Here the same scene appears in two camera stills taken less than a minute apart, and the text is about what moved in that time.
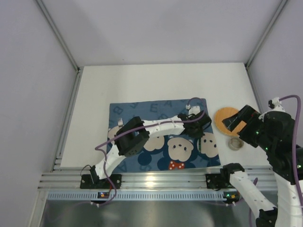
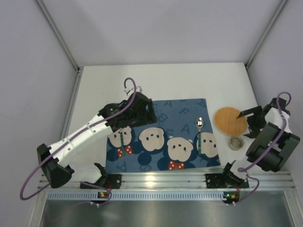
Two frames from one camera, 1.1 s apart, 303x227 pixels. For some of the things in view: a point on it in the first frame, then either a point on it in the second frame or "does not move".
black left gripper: [197, 129] -> [147, 113]
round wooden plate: [222, 113] does not move
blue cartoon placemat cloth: [175, 150] does not move
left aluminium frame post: [50, 21] does not move
